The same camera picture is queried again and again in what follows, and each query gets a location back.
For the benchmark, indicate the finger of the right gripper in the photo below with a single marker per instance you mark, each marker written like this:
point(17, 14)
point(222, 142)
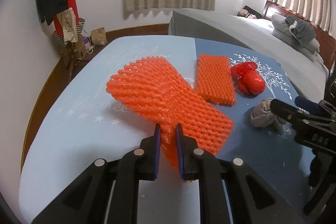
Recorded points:
point(294, 113)
point(311, 107)

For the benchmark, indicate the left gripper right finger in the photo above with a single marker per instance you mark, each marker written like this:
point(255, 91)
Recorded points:
point(230, 191)

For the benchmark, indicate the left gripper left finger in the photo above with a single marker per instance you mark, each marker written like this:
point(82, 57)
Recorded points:
point(107, 192)

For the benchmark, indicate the grey cloth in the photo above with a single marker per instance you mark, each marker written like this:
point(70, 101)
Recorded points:
point(262, 117)

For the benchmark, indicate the large orange foam net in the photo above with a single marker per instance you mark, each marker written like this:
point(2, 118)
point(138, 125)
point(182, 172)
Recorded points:
point(152, 88)

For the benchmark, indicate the red wooden headboard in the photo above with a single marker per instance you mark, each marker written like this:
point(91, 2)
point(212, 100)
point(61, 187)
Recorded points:
point(327, 42)

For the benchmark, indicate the blue printed table cloth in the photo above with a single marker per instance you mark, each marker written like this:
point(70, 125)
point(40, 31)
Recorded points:
point(87, 123)

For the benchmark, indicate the dark grey folded blanket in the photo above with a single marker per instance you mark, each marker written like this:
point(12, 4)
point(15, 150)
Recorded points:
point(301, 30)

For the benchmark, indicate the small orange foam net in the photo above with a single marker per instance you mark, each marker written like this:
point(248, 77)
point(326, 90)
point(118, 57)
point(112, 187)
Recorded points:
point(214, 81)

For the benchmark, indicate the grey folded pillows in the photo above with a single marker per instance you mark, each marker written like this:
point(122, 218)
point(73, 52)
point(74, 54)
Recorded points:
point(281, 31)

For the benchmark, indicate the dark bag beside bed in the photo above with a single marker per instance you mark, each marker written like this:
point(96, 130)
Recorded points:
point(247, 12)

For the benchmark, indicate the brown paper bag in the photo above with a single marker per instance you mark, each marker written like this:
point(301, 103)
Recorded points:
point(98, 37)

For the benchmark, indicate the striped basket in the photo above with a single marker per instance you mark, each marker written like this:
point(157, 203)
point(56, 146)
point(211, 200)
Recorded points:
point(80, 26)

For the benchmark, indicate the beige tote bag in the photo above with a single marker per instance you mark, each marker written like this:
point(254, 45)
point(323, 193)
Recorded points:
point(67, 20)

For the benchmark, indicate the red hanging bag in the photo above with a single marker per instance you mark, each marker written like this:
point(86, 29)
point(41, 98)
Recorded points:
point(58, 28)

